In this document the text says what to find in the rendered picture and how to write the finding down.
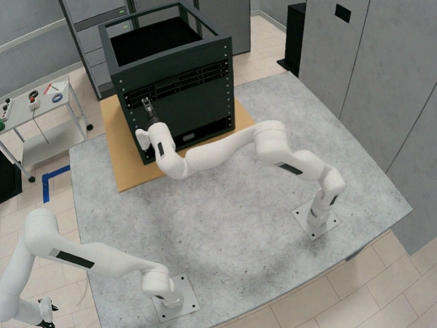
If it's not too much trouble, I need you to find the tan flat board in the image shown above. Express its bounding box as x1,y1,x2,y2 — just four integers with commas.
100,95,256,193

